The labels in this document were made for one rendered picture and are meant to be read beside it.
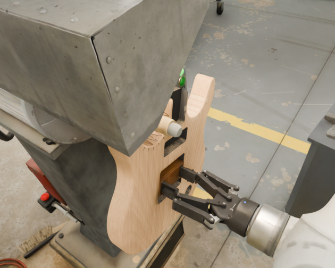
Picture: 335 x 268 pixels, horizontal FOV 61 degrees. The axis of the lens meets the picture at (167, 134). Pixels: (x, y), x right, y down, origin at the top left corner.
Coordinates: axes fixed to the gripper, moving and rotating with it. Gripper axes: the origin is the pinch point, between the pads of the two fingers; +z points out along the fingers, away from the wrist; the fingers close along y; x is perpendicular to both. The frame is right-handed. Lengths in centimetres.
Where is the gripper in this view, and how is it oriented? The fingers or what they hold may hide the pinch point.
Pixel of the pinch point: (172, 178)
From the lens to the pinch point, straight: 68.8
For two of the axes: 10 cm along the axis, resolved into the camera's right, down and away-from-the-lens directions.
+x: 0.8, -8.5, -5.2
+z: -8.1, -3.6, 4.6
